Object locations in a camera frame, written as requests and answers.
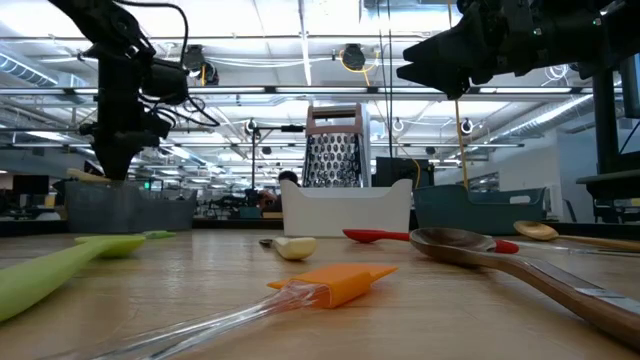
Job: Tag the grey workstation desk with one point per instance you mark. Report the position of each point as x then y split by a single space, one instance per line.
610 182

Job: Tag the red silicone spoon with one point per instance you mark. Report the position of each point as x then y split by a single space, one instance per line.
370 235

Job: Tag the black box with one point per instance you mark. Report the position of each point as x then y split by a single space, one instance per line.
395 172

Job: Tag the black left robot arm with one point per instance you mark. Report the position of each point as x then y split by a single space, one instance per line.
100 20

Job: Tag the grey translucent plastic bin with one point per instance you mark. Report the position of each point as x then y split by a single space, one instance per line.
125 210

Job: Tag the black camera stand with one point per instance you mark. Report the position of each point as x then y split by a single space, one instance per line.
253 160

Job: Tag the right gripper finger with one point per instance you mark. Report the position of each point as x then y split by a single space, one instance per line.
440 77
445 45

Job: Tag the dark wooden spoon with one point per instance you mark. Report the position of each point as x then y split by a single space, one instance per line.
450 250

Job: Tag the computer monitor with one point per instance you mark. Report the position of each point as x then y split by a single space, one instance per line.
631 85

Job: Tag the white plastic bin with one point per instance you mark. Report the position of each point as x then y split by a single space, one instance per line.
345 212

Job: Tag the light wooden spoon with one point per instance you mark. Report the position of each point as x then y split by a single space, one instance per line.
535 231

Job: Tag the black monitor stand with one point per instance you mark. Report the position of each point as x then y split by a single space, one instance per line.
607 140

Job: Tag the lime green silicone spoon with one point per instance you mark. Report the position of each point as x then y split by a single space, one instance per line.
45 275

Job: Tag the person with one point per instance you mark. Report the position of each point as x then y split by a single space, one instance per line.
287 179

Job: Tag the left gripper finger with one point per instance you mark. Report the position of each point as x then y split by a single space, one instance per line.
120 162

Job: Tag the teal plastic bin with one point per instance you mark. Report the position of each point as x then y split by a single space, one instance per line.
465 212

